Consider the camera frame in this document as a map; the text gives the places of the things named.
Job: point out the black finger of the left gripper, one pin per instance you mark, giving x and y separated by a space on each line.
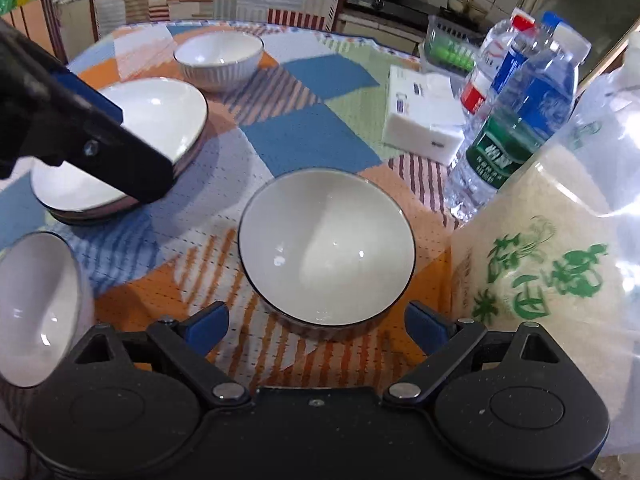
49 113

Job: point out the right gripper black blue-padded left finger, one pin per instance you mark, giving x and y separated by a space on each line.
183 347

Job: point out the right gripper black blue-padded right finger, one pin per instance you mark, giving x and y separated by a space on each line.
446 345

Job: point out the white bowl black rim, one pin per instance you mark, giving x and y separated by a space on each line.
326 248

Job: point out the white ribbed bowl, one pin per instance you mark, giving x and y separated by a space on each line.
219 61

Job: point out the wooden chair back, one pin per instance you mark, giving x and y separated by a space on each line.
37 21

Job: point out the white plate stack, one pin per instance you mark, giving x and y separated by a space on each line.
168 114

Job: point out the clear rice bag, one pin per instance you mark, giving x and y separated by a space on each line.
558 245

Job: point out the white tissue pack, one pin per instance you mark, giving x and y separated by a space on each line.
422 115

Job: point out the blue label water bottle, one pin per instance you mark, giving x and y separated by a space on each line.
531 97

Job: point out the patchwork colourful tablecloth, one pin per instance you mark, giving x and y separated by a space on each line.
316 101

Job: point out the clear plastic basket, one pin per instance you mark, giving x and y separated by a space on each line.
449 46

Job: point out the red label water bottle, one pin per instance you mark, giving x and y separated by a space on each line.
489 59

